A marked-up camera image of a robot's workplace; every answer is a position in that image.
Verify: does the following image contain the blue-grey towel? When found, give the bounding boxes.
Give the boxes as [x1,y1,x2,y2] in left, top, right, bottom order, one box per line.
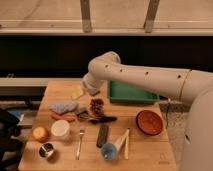
[49,101,78,115]

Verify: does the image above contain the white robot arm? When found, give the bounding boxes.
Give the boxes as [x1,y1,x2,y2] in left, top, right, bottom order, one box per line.
[82,51,213,171]

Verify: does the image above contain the blue cup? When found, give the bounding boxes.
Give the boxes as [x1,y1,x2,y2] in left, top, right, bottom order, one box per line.
[101,143,117,161]

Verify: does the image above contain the metal cup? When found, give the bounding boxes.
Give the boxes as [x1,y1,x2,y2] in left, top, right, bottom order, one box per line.
[39,143,55,159]

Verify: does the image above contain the small dark brush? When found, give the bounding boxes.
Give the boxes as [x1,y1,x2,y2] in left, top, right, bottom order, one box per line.
[75,107,89,121]

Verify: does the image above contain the pine cone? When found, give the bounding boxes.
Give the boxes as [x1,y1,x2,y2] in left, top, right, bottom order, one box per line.
[90,98,104,117]

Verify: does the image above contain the orange carrot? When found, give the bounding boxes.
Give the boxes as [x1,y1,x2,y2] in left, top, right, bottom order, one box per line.
[50,113,75,122]

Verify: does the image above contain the dark spoon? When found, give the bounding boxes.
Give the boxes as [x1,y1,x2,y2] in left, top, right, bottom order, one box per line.
[88,116,117,124]

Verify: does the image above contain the silver fork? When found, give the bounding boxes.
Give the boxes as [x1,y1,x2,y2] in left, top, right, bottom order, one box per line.
[76,128,85,160]

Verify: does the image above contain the green plastic tray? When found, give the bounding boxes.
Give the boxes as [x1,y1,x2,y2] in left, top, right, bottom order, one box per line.
[108,81,160,105]

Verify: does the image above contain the white lidded jar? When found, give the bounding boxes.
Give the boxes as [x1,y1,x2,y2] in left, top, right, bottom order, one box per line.
[51,120,70,140]

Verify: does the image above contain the black remote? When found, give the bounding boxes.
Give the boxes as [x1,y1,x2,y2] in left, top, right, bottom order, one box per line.
[96,124,109,148]

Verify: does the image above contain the apple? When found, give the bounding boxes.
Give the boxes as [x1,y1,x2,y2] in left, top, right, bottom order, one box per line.
[33,126,49,142]

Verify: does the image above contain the white cone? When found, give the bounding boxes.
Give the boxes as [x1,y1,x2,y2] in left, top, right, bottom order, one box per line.
[114,130,129,151]

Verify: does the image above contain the wooden stick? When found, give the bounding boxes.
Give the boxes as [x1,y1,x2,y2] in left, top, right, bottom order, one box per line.
[124,128,130,160]

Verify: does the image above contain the red-brown bowl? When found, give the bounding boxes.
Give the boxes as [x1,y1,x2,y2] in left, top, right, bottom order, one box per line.
[136,110,163,136]

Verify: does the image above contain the black chair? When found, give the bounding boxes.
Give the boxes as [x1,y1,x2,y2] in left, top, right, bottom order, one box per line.
[0,108,23,171]

